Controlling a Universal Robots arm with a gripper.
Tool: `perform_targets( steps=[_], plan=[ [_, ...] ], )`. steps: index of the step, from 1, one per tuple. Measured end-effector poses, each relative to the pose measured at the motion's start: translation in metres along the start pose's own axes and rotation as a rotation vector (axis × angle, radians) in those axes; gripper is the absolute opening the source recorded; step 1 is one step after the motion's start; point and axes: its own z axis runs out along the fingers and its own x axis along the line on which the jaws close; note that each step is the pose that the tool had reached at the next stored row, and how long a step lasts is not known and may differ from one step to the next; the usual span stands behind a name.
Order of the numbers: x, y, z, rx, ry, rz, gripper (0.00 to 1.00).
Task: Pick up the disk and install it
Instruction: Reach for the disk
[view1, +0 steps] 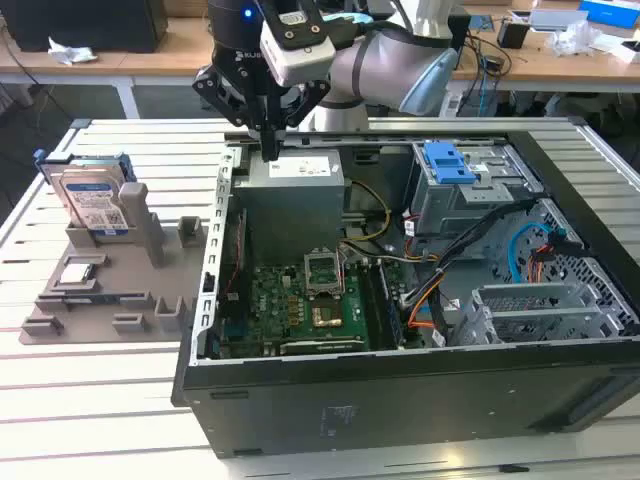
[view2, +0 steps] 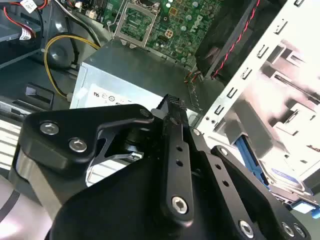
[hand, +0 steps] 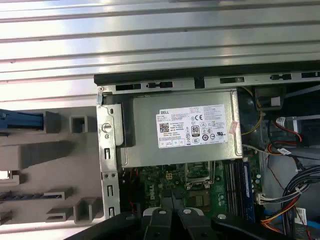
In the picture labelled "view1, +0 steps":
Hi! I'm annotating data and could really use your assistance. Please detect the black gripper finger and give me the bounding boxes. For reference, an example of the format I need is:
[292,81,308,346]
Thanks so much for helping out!
[193,64,274,162]
[272,81,331,162]

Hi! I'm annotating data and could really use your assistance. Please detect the hard disk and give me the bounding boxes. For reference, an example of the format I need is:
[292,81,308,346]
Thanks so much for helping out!
[33,148,139,236]

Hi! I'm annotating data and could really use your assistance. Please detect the silver disk bay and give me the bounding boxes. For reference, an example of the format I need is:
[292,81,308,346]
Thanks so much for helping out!
[469,282,629,346]

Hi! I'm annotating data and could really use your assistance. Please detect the long wooden desk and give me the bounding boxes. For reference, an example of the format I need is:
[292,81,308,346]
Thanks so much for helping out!
[0,14,640,94]

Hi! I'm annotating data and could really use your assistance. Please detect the pale blue flat item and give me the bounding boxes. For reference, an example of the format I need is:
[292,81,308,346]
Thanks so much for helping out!
[323,10,374,25]

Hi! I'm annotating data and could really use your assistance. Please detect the grey power supply unit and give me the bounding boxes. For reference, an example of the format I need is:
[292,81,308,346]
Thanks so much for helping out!
[232,149,346,266]

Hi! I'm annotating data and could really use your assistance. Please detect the large black box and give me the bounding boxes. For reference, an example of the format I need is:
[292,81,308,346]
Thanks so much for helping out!
[3,0,169,54]

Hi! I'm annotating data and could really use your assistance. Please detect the blue drive cage latch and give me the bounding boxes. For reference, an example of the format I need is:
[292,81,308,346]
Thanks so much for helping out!
[422,141,479,185]

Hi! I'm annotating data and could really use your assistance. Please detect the metal socket cover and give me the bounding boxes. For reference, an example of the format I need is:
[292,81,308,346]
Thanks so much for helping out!
[303,248,347,300]

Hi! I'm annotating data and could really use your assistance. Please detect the crumpled white paper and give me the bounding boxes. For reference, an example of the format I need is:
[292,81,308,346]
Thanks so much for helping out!
[47,35,97,66]

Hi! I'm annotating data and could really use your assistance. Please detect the black speaker box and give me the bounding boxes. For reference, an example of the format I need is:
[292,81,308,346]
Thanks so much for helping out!
[447,13,472,51]

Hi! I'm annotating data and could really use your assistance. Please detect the silver optical drive cage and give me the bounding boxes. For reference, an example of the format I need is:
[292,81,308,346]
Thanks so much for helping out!
[407,141,544,239]

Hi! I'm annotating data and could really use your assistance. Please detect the grey parts rack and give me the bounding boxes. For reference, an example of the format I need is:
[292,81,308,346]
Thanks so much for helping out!
[18,182,211,346]

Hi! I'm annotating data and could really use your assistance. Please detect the green motherboard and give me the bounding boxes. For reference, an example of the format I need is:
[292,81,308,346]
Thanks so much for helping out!
[217,259,416,359]

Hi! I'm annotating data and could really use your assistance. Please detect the small black holder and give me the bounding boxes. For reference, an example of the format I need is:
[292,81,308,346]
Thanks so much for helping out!
[497,19,530,50]

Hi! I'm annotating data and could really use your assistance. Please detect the black RAM slot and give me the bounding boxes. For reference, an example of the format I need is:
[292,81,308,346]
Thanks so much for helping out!
[357,262,385,351]

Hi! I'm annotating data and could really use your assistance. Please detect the CPU socket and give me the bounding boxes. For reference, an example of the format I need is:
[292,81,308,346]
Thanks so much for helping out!
[308,298,347,332]

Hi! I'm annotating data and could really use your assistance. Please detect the installed RAM stick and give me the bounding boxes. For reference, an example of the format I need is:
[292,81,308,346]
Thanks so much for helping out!
[374,260,405,349]

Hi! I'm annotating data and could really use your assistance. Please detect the silver CPU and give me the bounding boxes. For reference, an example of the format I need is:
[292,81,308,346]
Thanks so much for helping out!
[58,264,94,286]

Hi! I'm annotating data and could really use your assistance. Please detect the RAM stick on rack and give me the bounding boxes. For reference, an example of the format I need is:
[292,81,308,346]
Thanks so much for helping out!
[60,292,121,304]

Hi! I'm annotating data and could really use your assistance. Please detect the black expansion slot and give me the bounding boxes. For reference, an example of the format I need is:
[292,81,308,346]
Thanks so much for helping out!
[278,338,366,354]

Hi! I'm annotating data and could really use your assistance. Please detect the flat silver box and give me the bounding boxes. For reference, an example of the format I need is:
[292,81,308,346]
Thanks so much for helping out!
[529,8,589,32]

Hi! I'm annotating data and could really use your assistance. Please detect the crumpled clear plastic bag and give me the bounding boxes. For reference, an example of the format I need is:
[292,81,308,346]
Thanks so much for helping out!
[544,20,609,56]

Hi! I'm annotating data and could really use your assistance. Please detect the black open PC case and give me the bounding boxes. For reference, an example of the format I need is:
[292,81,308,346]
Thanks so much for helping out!
[170,117,640,460]

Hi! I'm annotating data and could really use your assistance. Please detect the blue box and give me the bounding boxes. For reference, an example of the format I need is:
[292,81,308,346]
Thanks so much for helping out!
[579,0,640,26]

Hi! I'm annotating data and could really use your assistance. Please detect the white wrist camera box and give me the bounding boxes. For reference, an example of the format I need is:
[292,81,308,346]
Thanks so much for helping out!
[259,0,337,87]

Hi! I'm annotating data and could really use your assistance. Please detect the yellow and black wires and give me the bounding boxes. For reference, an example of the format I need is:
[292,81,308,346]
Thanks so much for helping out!
[342,179,394,246]

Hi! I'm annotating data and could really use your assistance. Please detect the thick black sleeved wire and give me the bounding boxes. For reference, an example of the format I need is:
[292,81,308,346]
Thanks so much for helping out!
[428,197,587,281]

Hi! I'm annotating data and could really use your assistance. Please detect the orange wire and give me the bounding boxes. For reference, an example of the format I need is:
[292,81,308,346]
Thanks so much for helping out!
[406,277,442,331]

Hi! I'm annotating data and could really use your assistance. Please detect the blue flat data wire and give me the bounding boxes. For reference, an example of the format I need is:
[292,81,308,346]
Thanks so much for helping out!
[506,219,569,287]

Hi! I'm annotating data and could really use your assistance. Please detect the coloured power wire bundle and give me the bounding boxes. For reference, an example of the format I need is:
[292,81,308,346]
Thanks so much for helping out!
[528,243,557,287]

